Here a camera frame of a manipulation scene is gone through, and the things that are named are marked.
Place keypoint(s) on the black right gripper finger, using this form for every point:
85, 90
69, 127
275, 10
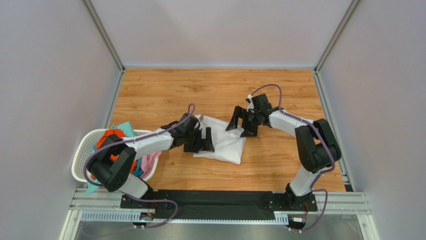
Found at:
238, 113
249, 134

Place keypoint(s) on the pink t shirt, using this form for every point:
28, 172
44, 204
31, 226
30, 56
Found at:
149, 165

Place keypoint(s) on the white t shirt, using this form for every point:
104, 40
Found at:
228, 145

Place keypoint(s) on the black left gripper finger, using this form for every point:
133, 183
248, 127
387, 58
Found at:
207, 142
194, 144

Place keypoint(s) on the teal t shirt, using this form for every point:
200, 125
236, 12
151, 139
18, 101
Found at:
121, 130

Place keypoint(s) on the aluminium frame rail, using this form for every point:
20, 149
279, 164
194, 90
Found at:
340, 216

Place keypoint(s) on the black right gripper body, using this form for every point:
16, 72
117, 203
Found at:
250, 119

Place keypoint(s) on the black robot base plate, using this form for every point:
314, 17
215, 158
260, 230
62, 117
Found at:
220, 205

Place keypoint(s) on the white plastic laundry basket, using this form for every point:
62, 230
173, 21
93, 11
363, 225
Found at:
84, 150

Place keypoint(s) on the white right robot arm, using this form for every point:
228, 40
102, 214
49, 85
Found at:
317, 147

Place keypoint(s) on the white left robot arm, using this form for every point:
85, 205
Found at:
112, 162

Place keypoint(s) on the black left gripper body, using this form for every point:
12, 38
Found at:
189, 135

